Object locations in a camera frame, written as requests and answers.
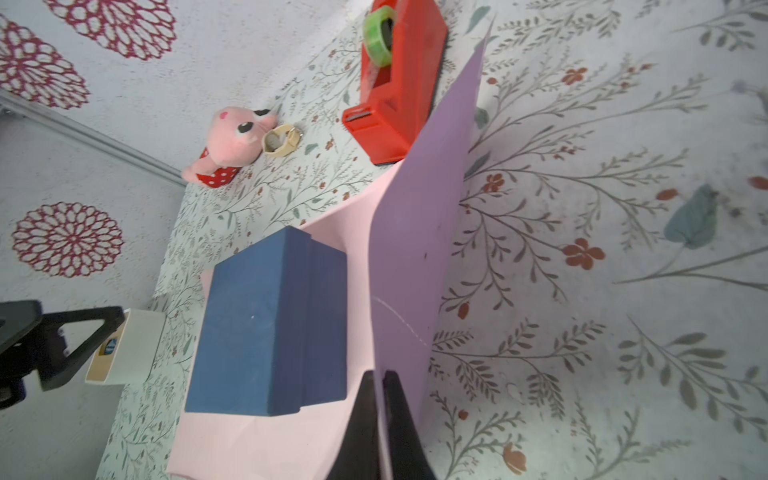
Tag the blue gift box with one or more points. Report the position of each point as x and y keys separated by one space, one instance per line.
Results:
x=274 y=333

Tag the clear tape roll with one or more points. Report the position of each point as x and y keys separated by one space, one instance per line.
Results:
x=281 y=141

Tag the pink plush toy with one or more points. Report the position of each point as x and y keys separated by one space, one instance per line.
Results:
x=234 y=141

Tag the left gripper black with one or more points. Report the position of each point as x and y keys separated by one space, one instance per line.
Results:
x=15 y=354

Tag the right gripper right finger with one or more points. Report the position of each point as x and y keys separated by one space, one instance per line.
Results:
x=407 y=457

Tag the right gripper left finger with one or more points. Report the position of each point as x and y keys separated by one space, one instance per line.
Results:
x=358 y=456

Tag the white tissue box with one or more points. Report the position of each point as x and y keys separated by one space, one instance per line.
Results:
x=126 y=357

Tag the red tape dispenser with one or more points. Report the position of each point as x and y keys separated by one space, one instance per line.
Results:
x=402 y=49

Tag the pink wrapping paper sheet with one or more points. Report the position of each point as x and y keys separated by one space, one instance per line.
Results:
x=396 y=235

